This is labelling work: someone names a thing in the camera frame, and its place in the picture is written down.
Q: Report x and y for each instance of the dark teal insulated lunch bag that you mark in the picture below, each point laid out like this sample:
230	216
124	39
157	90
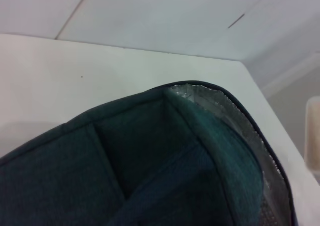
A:
125	173

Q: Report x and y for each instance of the beige rounded background object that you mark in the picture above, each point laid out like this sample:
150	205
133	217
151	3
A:
313	135

